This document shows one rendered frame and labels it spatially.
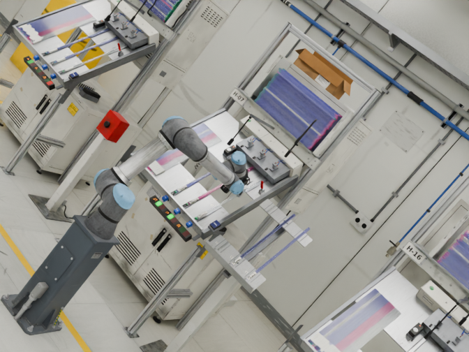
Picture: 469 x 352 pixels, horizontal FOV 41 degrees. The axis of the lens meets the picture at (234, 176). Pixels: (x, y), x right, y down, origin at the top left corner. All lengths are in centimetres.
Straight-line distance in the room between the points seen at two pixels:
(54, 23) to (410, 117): 277
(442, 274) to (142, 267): 177
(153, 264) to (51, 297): 103
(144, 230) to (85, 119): 98
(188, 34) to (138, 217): 142
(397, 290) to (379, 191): 177
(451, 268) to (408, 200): 169
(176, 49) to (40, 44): 93
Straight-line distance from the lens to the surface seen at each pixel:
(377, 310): 333
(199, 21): 464
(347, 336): 321
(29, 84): 489
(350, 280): 511
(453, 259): 342
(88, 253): 294
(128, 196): 291
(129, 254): 404
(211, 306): 349
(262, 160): 369
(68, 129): 453
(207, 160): 298
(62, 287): 304
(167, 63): 466
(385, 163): 513
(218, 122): 396
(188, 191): 357
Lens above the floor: 166
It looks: 10 degrees down
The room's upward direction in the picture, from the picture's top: 39 degrees clockwise
